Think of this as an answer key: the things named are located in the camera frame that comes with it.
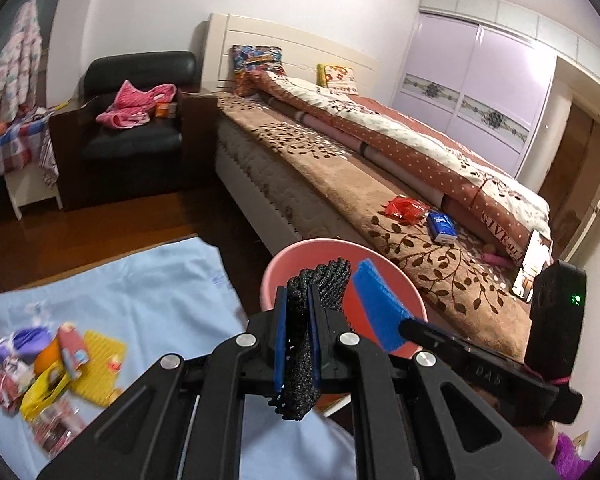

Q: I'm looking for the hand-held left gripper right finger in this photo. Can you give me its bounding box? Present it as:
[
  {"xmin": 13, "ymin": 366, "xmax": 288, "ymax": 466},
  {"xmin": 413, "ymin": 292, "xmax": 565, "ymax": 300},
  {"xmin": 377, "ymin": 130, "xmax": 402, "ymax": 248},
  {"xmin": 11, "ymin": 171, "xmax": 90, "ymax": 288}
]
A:
[{"xmin": 307, "ymin": 282, "xmax": 561, "ymax": 480}]

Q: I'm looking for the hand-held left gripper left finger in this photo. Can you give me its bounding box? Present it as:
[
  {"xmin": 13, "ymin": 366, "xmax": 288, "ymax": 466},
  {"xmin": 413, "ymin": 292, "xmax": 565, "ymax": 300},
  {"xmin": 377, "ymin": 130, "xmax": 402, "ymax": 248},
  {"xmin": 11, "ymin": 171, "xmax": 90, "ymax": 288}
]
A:
[{"xmin": 37, "ymin": 285, "xmax": 288, "ymax": 480}]

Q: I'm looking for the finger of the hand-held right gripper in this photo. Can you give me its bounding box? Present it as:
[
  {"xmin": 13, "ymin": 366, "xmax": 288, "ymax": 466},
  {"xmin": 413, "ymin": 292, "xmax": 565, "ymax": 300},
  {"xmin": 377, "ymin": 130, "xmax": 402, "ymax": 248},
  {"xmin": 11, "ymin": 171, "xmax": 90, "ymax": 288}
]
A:
[{"xmin": 351, "ymin": 259, "xmax": 481, "ymax": 361}]

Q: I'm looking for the black foam mesh sleeve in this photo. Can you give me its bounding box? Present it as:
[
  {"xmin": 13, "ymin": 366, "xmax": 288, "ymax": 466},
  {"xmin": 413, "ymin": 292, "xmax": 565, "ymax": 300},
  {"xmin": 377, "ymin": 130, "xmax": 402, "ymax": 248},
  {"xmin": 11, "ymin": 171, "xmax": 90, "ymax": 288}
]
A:
[{"xmin": 285, "ymin": 257, "xmax": 353, "ymax": 421}]

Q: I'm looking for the pink plastic bucket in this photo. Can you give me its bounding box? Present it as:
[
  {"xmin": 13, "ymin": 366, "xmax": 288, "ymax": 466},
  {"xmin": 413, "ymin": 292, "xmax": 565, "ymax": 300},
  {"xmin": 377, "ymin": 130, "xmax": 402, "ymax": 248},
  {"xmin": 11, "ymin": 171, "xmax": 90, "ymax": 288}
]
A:
[{"xmin": 260, "ymin": 239, "xmax": 428, "ymax": 416}]

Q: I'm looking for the red white snack packet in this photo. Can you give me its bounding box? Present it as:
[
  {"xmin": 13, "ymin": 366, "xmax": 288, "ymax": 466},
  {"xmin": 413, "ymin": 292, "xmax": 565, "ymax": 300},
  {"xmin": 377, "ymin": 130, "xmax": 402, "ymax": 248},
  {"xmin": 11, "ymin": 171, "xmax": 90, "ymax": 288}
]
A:
[{"xmin": 56, "ymin": 322, "xmax": 91, "ymax": 378}]

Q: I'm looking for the yellow wrapper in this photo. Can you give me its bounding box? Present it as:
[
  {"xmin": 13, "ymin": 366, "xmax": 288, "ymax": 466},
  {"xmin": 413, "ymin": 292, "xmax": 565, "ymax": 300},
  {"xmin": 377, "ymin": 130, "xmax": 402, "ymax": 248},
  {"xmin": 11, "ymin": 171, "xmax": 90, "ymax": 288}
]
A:
[{"xmin": 20, "ymin": 360, "xmax": 73, "ymax": 421}]

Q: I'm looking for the purple face mask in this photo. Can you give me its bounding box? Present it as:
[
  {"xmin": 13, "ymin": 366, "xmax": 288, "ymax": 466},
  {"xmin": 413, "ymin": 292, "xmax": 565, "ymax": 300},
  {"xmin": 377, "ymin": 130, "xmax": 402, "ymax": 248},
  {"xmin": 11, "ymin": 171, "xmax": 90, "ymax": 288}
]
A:
[{"xmin": 0, "ymin": 326, "xmax": 51, "ymax": 363}]

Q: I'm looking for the person's right hand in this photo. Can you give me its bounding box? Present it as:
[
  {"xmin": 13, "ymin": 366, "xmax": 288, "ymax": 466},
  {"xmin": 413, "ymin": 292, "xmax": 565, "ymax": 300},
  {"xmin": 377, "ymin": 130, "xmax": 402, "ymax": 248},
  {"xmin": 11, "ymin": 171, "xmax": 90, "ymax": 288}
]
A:
[{"xmin": 510, "ymin": 422, "xmax": 561, "ymax": 463}]

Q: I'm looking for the smartphone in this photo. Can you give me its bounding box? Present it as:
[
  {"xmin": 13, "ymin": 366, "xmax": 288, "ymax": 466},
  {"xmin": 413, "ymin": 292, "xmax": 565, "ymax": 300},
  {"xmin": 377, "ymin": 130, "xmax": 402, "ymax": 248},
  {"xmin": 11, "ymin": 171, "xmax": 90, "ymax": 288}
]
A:
[{"xmin": 511, "ymin": 230, "xmax": 553, "ymax": 303}]

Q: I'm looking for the small pink object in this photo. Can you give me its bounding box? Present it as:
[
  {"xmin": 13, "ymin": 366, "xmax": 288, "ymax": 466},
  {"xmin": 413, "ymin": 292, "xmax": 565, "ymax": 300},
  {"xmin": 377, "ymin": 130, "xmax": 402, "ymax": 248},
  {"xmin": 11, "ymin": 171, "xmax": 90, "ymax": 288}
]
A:
[{"xmin": 482, "ymin": 245, "xmax": 516, "ymax": 266}]

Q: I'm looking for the blue tissue pack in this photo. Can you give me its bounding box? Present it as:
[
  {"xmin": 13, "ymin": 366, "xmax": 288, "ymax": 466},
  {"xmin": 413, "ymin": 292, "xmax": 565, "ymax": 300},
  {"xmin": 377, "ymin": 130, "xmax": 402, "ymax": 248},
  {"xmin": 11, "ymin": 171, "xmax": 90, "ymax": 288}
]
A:
[{"xmin": 426, "ymin": 211, "xmax": 456, "ymax": 243}]

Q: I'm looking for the light blue cloth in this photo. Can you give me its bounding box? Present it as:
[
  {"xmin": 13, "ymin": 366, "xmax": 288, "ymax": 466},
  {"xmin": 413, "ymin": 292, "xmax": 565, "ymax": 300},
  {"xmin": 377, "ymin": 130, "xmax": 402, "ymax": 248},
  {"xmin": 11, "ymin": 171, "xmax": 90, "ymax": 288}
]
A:
[{"xmin": 0, "ymin": 237, "xmax": 356, "ymax": 480}]

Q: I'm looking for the brown leaf-pattern blanket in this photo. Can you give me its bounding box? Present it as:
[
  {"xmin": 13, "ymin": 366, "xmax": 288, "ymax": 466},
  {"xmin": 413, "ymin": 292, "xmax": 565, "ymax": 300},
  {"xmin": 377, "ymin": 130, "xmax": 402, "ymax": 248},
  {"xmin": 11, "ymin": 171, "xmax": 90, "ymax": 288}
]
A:
[{"xmin": 215, "ymin": 92, "xmax": 538, "ymax": 361}]

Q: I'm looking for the brown wooden door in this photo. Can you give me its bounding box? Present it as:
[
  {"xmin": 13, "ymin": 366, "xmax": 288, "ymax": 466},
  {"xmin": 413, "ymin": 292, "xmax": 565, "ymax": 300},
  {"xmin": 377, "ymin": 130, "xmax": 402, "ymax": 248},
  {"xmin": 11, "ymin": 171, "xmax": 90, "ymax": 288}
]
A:
[{"xmin": 537, "ymin": 102, "xmax": 600, "ymax": 261}]

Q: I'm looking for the quilted mattress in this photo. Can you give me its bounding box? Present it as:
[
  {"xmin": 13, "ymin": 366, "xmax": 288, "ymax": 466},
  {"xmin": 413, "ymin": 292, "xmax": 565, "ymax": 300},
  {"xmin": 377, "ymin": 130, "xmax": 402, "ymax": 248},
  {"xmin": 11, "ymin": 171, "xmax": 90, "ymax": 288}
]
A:
[{"xmin": 215, "ymin": 120, "xmax": 341, "ymax": 241}]

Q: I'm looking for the polka-dot quilt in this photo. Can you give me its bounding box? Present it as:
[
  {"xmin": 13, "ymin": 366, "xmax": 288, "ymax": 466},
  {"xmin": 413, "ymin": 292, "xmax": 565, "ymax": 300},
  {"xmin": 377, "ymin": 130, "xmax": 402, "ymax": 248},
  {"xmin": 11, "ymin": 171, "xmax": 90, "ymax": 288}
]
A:
[{"xmin": 250, "ymin": 67, "xmax": 553, "ymax": 266}]

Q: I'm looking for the dark wooden nightstand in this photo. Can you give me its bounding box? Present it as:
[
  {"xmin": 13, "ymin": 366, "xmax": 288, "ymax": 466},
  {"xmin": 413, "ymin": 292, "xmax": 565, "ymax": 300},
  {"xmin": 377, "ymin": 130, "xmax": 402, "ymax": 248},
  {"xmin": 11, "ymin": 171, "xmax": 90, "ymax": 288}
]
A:
[{"xmin": 180, "ymin": 91, "xmax": 221, "ymax": 191}]

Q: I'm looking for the yellow floral pillow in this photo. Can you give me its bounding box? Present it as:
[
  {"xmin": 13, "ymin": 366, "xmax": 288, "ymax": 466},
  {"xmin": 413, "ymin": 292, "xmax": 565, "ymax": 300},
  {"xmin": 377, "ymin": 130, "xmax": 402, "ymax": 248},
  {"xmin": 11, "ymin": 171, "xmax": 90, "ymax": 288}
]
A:
[{"xmin": 316, "ymin": 63, "xmax": 359, "ymax": 95}]

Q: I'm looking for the black leather armchair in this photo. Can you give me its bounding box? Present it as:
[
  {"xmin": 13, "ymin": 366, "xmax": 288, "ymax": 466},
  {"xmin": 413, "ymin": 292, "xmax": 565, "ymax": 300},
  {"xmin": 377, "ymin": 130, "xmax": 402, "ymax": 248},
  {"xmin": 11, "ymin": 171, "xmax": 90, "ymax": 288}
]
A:
[{"xmin": 48, "ymin": 51, "xmax": 198, "ymax": 211}]

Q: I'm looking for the red clear packet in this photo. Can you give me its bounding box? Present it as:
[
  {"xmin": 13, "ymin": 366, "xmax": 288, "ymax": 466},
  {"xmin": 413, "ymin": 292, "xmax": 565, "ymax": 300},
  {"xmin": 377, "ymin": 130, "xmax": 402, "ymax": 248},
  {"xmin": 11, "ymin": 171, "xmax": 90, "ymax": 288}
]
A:
[{"xmin": 30, "ymin": 400, "xmax": 88, "ymax": 453}]

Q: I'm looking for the lilac sliding-door wardrobe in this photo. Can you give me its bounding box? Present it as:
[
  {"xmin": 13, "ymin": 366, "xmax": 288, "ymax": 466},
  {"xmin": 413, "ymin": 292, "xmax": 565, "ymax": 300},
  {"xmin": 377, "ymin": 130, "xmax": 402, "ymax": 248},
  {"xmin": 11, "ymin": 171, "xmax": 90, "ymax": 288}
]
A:
[{"xmin": 390, "ymin": 0, "xmax": 581, "ymax": 178}]

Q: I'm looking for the colourful printed pillow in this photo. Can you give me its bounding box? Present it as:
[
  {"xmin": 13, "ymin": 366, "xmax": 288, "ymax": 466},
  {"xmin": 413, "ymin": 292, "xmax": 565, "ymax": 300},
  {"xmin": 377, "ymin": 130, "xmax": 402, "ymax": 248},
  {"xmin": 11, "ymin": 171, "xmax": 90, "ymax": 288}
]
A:
[{"xmin": 229, "ymin": 44, "xmax": 283, "ymax": 97}]

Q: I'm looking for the pink clothing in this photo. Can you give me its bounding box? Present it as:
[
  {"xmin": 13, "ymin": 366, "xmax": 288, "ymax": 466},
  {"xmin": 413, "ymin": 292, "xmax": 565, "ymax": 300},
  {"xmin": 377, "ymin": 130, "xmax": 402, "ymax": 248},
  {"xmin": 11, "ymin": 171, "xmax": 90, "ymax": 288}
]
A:
[{"xmin": 96, "ymin": 80, "xmax": 178, "ymax": 131}]

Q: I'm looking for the red patterned packet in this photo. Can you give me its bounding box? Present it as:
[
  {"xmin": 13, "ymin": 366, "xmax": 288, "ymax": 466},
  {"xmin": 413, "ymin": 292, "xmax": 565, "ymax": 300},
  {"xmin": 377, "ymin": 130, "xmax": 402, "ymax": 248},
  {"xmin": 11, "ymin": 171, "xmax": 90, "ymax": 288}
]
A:
[{"xmin": 0, "ymin": 357, "xmax": 33, "ymax": 413}]

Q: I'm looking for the white side table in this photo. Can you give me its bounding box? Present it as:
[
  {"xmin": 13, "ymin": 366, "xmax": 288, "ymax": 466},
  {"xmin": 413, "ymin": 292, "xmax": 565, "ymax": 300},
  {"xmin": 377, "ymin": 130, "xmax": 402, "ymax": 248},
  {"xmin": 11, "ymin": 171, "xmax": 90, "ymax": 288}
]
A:
[{"xmin": 2, "ymin": 160, "xmax": 63, "ymax": 221}]

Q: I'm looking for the hanging checked towel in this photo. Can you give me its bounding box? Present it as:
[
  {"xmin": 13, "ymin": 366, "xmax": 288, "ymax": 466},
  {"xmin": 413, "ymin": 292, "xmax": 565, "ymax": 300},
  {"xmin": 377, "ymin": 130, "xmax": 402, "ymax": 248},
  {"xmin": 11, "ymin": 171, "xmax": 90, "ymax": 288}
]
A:
[{"xmin": 39, "ymin": 127, "xmax": 59, "ymax": 181}]

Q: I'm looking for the checked tablecloth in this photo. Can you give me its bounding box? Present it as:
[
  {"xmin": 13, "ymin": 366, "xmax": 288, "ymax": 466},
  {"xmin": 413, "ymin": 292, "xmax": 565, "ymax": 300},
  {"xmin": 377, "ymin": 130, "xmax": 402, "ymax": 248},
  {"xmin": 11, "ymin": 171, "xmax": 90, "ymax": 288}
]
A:
[{"xmin": 0, "ymin": 105, "xmax": 58, "ymax": 181}]

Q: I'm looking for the pink white puffy jacket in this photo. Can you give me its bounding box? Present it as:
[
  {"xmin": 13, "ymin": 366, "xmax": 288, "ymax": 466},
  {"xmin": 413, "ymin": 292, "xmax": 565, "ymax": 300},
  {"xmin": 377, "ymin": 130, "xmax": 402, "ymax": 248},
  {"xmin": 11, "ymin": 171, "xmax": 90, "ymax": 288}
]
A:
[{"xmin": 0, "ymin": 0, "xmax": 43, "ymax": 121}]

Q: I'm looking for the white bed frame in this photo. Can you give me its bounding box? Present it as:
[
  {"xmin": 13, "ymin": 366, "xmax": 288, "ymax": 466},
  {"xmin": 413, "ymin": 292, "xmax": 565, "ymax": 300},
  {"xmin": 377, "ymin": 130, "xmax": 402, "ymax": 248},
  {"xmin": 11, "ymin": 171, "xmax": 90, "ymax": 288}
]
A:
[{"xmin": 200, "ymin": 12, "xmax": 381, "ymax": 241}]

